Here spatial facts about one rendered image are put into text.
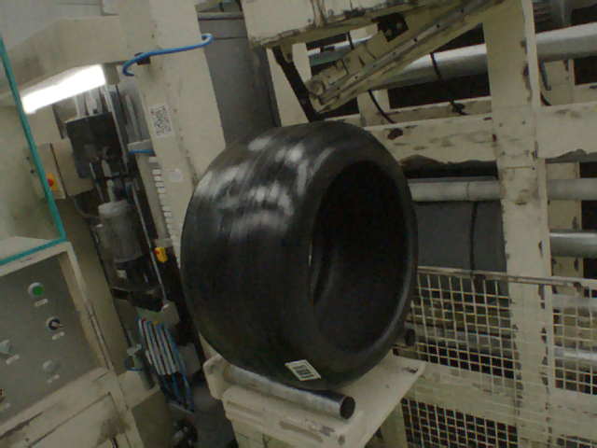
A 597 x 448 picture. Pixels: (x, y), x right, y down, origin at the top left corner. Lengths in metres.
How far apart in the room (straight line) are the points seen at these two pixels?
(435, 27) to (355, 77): 0.23
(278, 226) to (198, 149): 0.41
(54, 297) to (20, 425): 0.31
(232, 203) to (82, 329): 0.71
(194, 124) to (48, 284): 0.56
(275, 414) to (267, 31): 0.89
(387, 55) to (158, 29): 0.52
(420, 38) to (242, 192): 0.56
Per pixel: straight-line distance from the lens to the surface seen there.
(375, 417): 1.14
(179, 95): 1.14
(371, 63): 1.24
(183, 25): 1.19
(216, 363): 1.20
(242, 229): 0.82
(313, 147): 0.88
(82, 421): 1.44
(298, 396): 1.07
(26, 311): 1.36
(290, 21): 1.20
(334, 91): 1.30
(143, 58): 1.14
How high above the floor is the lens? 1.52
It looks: 15 degrees down
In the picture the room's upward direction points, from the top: 12 degrees counter-clockwise
